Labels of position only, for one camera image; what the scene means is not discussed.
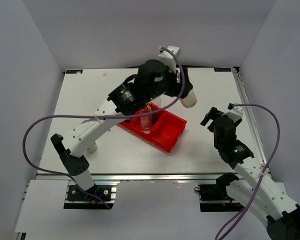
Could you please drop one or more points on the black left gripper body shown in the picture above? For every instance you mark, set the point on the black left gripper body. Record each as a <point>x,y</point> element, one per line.
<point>168,85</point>

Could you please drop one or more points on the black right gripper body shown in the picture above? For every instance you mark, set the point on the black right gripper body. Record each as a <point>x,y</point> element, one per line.
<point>217,144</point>

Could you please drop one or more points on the clear jar with white granules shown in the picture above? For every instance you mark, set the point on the clear jar with white granules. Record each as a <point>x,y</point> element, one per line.
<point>190,100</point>

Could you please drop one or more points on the gold-spout clear oil bottle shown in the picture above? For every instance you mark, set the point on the gold-spout clear oil bottle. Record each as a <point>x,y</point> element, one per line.
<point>146,121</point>

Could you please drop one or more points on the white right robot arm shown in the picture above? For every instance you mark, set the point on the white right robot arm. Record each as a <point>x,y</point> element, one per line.
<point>250,184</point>

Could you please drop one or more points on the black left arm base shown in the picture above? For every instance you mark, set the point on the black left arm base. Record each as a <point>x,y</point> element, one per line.
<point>100,197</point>

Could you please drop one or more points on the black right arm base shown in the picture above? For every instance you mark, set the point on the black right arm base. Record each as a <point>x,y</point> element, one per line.
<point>212,200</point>

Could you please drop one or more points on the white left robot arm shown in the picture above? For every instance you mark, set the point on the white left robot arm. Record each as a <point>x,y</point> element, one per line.
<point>119,106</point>

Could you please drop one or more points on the blue label sticker right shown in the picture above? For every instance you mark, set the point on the blue label sticker right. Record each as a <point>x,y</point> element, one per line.
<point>222,69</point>

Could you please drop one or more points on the blue label sticker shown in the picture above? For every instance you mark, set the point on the blue label sticker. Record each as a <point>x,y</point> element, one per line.
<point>222,69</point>
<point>74,71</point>

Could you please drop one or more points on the red plastic organizer bin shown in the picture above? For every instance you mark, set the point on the red plastic organizer bin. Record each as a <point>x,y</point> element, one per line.
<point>164,133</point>

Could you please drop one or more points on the blue label sticker left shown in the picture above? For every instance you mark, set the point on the blue label sticker left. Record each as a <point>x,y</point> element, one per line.
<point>74,71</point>

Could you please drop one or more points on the silver-lidded clear jar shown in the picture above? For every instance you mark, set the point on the silver-lidded clear jar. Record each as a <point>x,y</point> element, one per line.
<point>92,148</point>

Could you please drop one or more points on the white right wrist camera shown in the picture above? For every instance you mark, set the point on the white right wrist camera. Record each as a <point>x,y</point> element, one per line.
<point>235,113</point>

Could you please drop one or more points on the aluminium table frame rail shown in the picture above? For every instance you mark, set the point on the aluminium table frame rail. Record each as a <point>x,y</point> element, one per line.
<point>250,116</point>

